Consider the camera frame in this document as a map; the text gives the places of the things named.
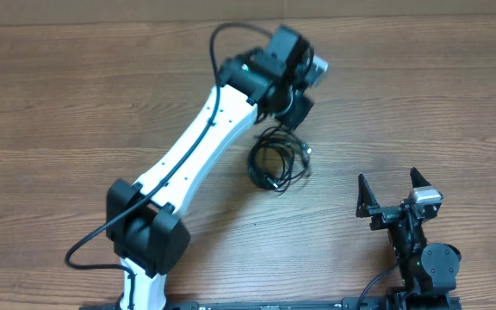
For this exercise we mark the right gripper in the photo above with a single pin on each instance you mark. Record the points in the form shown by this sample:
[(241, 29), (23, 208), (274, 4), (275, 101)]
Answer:
[(385, 215)]

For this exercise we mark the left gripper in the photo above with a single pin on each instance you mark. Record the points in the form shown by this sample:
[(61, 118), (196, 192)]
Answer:
[(293, 117)]

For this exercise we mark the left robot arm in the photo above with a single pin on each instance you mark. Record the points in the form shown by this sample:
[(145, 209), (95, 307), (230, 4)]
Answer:
[(144, 218)]

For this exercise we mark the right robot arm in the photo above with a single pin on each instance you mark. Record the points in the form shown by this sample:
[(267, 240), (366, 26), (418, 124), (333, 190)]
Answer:
[(428, 271)]

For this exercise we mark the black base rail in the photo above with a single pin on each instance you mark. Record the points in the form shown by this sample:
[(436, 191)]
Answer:
[(347, 303)]

